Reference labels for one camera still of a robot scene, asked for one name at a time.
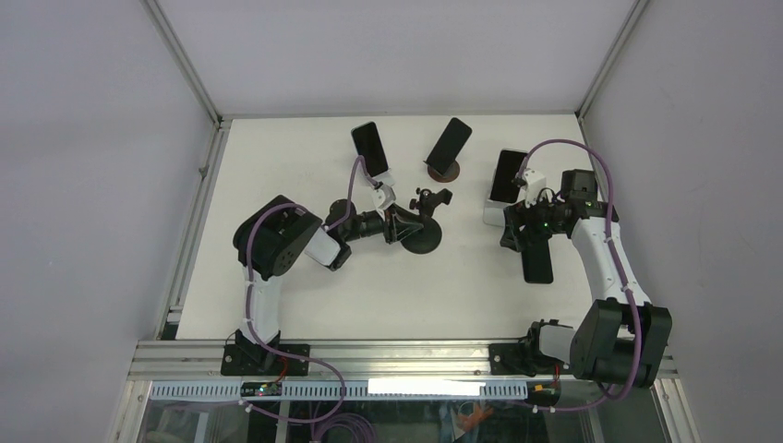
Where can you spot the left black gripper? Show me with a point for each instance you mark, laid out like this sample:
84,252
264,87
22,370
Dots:
398,223

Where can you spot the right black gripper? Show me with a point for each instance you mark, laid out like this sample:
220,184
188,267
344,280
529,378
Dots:
515,217

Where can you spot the silver phone stand left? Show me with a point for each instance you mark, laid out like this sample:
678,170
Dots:
385,178

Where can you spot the silver phone stand right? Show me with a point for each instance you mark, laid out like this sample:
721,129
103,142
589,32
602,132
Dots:
493,212

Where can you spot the aluminium mounting rail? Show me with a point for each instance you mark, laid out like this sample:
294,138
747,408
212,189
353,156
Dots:
202,359

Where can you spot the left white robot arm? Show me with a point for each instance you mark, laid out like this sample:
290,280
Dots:
270,242

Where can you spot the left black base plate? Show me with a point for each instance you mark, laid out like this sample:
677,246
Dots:
244,358

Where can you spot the black stand wooden base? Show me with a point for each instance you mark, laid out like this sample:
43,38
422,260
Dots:
451,174

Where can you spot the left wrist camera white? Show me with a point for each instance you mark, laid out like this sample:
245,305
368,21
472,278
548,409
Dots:
383,196

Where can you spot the silver phone stand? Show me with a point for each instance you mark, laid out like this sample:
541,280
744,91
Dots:
385,178
493,212

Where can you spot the black round-base clamp stand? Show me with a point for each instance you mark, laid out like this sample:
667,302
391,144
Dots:
429,235

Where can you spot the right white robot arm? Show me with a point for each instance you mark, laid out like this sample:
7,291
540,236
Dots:
623,336

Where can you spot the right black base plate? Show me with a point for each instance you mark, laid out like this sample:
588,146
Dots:
511,359

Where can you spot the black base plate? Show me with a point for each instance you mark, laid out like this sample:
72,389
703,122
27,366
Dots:
511,359
244,358

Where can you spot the black phone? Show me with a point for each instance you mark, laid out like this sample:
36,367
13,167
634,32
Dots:
449,145
537,265
504,188
368,144

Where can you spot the white slotted cable duct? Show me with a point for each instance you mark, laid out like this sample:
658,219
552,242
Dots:
373,389

